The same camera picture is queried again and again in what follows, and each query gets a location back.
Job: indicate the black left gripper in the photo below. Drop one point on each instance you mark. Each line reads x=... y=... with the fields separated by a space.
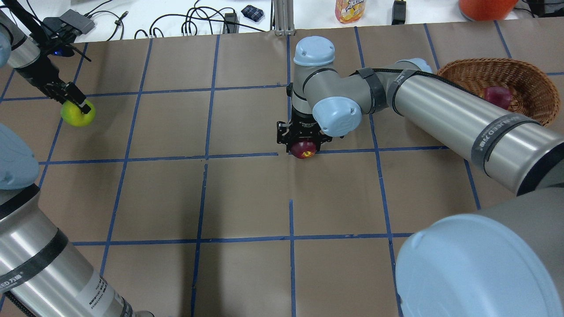
x=42 y=74

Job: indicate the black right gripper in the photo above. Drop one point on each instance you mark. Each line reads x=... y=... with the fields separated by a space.
x=302 y=124

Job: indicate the green apple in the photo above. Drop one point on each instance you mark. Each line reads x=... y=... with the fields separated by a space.
x=74 y=116

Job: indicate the dark red apple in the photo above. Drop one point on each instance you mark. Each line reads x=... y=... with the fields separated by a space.
x=303 y=148

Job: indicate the red yellow apple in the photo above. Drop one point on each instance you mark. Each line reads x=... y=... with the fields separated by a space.
x=497 y=95

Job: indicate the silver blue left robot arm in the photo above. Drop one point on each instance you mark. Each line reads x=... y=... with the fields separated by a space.
x=42 y=272

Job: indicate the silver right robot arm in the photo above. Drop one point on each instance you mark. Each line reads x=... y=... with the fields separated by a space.
x=471 y=207

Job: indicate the wicker basket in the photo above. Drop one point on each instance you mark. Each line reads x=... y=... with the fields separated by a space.
x=527 y=89

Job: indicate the grey usb hub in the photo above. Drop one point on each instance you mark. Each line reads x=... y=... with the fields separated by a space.
x=79 y=23

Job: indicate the small dark blue device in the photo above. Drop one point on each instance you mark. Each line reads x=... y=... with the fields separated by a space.
x=253 y=13

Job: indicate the yellow juice bottle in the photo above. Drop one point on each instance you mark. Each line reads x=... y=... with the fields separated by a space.
x=349 y=11

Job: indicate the black power adapter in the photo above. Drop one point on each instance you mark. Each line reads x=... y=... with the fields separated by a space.
x=399 y=10

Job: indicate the orange bucket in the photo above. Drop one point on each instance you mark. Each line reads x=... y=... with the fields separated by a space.
x=486 y=10

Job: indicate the aluminium frame post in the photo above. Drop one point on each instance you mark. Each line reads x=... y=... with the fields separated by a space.
x=283 y=17

